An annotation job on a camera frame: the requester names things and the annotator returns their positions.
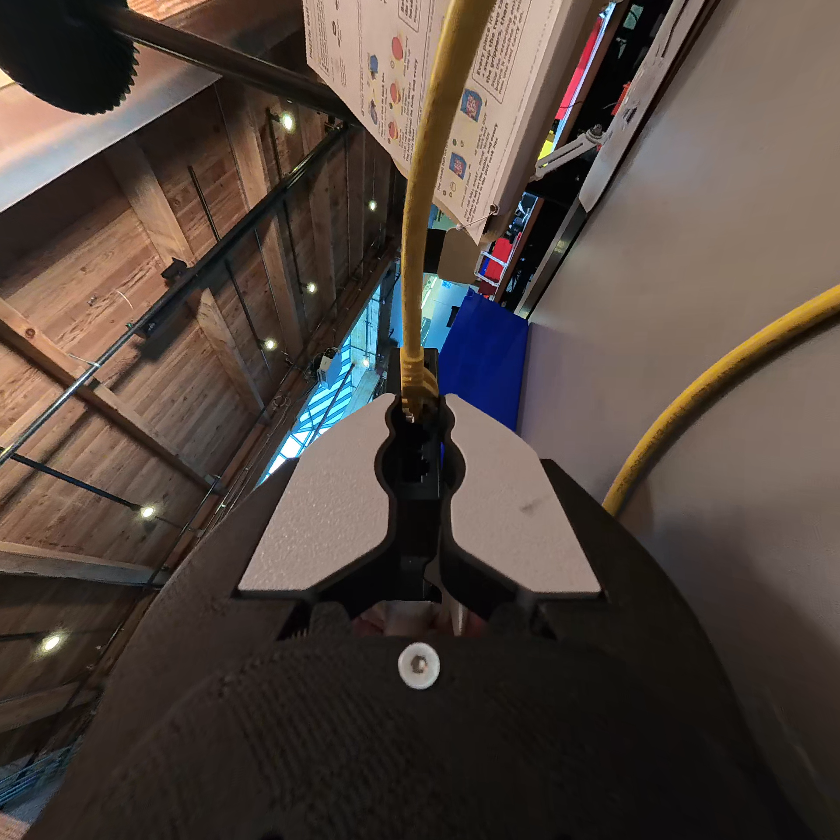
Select black board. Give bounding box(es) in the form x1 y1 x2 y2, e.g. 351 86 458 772
423 226 454 273

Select printed instruction board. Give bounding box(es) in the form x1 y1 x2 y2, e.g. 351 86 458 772
302 0 605 247

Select yellow ethernet cable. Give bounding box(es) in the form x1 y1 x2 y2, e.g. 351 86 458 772
399 0 840 519

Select cardboard sheet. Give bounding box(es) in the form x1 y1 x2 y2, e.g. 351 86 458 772
438 226 487 286

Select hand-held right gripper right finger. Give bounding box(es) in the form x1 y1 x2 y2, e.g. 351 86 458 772
438 392 605 601

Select skylight window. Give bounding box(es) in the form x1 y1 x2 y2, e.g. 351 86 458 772
266 289 401 483

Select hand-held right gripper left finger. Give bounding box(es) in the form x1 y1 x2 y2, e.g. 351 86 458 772
236 392 403 601

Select black pole with round disc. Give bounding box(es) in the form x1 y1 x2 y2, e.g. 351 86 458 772
0 0 358 122

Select blue plastic bin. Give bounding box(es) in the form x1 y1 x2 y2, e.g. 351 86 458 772
438 289 531 434

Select ceiling track spotlights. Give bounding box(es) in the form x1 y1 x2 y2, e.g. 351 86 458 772
39 108 382 654

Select person's left hand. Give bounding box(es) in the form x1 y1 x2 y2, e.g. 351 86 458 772
353 598 490 639

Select white rack with red box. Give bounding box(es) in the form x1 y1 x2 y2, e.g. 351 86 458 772
474 236 519 296

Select red equipment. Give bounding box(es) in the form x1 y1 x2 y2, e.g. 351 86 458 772
554 13 608 126

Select black network switch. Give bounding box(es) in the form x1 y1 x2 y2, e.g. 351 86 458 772
382 346 446 601

